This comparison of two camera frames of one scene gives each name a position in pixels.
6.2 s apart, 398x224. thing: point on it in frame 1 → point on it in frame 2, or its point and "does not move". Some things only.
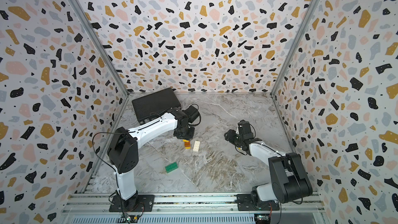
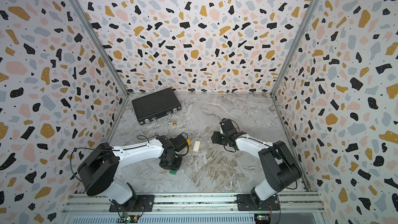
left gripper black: [178, 135] → [176, 168]
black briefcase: [151, 105] does not move
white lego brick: [196, 145] does not move
